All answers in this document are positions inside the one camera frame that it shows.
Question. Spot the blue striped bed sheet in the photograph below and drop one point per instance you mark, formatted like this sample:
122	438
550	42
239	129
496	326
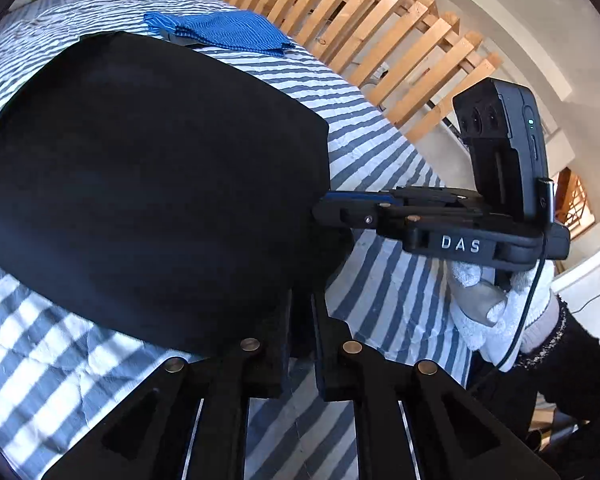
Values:
55	340

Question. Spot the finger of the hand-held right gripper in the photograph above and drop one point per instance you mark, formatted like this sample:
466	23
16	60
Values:
350	215
360	196

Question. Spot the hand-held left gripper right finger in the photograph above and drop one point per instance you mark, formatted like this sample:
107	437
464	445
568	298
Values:
325	355

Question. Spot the white storage box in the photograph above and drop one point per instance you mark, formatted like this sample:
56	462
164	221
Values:
595	275

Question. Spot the blue folded cloth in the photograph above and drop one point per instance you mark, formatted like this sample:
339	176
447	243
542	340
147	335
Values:
230	30

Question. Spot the person's right forearm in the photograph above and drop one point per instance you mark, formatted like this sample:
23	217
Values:
580	355

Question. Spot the person's right hand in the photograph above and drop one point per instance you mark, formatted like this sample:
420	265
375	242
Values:
480	320

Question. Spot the black pants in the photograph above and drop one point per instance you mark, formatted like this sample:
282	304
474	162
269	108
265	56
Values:
155	185

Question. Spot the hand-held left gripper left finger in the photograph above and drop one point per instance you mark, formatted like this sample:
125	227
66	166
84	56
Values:
275	360

